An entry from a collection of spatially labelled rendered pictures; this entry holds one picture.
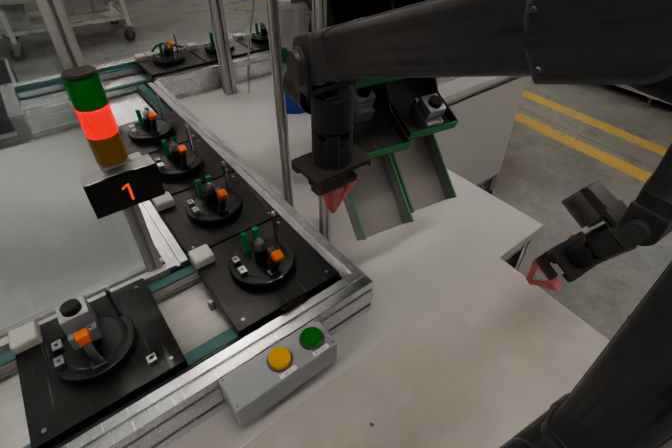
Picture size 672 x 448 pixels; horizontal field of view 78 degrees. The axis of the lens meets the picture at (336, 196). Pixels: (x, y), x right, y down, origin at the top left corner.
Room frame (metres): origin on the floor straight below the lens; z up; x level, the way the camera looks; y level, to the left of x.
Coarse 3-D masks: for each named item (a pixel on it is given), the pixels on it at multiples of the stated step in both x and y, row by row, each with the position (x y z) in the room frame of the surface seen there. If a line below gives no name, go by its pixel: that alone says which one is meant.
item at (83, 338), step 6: (78, 330) 0.40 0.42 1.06; (84, 330) 0.39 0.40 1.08; (78, 336) 0.38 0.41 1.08; (84, 336) 0.38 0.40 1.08; (90, 336) 0.38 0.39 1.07; (78, 342) 0.37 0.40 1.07; (84, 342) 0.37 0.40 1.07; (90, 342) 0.38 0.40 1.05; (84, 348) 0.37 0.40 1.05; (90, 348) 0.38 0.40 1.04; (96, 348) 0.39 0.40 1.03; (90, 354) 0.37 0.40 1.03; (96, 354) 0.38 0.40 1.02; (96, 360) 0.38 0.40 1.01; (102, 360) 0.38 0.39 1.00
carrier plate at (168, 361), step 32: (128, 288) 0.56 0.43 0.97; (160, 320) 0.48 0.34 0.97; (32, 352) 0.41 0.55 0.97; (160, 352) 0.41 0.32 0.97; (32, 384) 0.36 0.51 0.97; (64, 384) 0.36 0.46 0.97; (96, 384) 0.36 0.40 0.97; (128, 384) 0.36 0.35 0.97; (32, 416) 0.30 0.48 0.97; (64, 416) 0.30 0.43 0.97; (96, 416) 0.31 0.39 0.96
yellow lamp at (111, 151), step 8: (112, 136) 0.60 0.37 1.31; (120, 136) 0.61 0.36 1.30; (96, 144) 0.58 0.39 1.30; (104, 144) 0.58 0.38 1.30; (112, 144) 0.59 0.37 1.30; (120, 144) 0.60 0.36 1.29; (96, 152) 0.58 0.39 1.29; (104, 152) 0.58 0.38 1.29; (112, 152) 0.59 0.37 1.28; (120, 152) 0.60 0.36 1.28; (96, 160) 0.59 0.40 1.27; (104, 160) 0.58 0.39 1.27; (112, 160) 0.58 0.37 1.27; (120, 160) 0.59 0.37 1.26
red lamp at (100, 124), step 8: (80, 112) 0.58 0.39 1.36; (88, 112) 0.58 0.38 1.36; (96, 112) 0.59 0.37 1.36; (104, 112) 0.60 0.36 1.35; (112, 112) 0.62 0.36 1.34; (80, 120) 0.59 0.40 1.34; (88, 120) 0.58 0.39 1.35; (96, 120) 0.58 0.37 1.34; (104, 120) 0.59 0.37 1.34; (112, 120) 0.60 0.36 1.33; (88, 128) 0.58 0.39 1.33; (96, 128) 0.58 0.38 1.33; (104, 128) 0.59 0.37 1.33; (112, 128) 0.60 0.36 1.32; (88, 136) 0.58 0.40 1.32; (96, 136) 0.58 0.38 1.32; (104, 136) 0.59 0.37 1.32
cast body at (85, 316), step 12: (72, 300) 0.43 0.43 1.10; (84, 300) 0.44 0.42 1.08; (60, 312) 0.41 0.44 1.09; (72, 312) 0.41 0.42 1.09; (84, 312) 0.42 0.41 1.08; (60, 324) 0.39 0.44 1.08; (72, 324) 0.40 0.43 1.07; (84, 324) 0.41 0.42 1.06; (96, 324) 0.42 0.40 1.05; (72, 336) 0.39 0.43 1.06; (96, 336) 0.41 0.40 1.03
